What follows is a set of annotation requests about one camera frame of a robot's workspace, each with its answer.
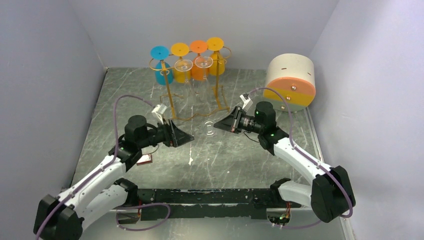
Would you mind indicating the orange wine glass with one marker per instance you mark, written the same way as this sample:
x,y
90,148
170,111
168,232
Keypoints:
x,y
198,47

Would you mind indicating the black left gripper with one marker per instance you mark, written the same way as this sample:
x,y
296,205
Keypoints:
x,y
173,136

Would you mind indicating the yellow wine glass right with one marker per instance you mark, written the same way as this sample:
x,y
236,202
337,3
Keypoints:
x,y
215,44

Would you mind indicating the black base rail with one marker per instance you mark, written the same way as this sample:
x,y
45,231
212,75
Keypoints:
x,y
254,203

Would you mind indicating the gold wire glass rack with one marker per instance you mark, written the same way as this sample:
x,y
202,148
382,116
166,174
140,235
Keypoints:
x,y
177,90

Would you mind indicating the yellow wine glass left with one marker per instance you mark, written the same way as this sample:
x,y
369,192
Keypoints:
x,y
180,49

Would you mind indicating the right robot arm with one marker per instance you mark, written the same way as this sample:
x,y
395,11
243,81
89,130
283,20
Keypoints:
x,y
328,193

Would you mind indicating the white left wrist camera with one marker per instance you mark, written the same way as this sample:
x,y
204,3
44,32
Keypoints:
x,y
158,112

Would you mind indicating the round beige drawer cabinet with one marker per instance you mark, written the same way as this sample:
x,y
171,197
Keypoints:
x,y
293,77

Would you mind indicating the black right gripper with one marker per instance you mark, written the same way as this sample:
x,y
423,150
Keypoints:
x,y
231,123

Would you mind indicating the clear wine glass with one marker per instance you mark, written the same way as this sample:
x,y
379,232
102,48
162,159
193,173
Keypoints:
x,y
204,63
182,74
208,128

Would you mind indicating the small red white box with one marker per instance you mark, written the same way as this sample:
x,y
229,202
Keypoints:
x,y
145,159

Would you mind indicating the blue wine glass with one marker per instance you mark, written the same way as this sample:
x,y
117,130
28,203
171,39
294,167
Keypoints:
x,y
163,72

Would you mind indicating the yellow wine glass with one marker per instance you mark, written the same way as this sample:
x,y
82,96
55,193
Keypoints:
x,y
180,49
215,44

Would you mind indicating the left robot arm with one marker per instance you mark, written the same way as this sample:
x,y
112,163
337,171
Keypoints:
x,y
67,215

